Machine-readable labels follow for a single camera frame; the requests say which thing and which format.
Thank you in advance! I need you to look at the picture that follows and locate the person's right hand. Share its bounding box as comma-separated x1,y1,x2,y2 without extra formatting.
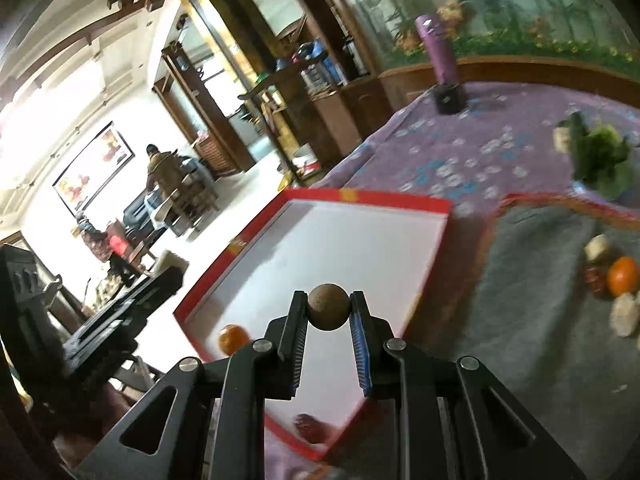
293,414,337,445

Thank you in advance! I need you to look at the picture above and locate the glass floral display panel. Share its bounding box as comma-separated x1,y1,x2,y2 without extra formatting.
346,0,639,78

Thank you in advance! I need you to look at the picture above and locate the green leafy vegetable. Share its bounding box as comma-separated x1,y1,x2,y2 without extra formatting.
553,112,637,202

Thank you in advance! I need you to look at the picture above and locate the purple floral tablecloth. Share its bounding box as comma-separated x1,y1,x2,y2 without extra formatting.
264,80,640,480

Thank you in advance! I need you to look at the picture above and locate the white red bucket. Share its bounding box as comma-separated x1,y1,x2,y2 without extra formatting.
292,144,321,178

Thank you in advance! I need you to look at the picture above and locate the framed wall painting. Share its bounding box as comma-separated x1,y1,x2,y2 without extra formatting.
52,122,134,216

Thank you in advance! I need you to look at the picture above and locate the orange tangerine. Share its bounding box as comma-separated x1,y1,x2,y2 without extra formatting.
217,324,250,356
606,256,639,297

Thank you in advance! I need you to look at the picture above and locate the red jujube date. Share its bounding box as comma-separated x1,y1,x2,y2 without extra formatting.
585,266,608,297

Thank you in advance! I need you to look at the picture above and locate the blue thermos flask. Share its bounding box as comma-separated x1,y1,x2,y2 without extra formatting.
319,41,344,86

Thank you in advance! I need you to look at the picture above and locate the black bottle base holder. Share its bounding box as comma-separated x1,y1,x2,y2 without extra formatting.
432,84,468,115

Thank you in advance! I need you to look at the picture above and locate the red white shallow box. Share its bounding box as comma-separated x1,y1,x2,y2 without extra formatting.
174,188,451,462

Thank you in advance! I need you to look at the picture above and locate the round brown longan fruit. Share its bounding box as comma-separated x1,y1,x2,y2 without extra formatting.
307,283,350,332

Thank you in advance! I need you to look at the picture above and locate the seated person in brown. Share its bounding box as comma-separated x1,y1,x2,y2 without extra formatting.
145,144,189,206

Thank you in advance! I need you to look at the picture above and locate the purple water bottle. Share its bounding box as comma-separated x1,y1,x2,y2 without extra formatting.
414,14,460,84

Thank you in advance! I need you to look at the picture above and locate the beige fruit chunk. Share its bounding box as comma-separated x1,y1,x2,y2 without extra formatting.
610,292,639,338
584,234,611,264

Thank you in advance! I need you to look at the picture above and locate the grey fuzzy mat red trim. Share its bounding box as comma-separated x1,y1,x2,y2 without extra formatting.
409,194,639,479

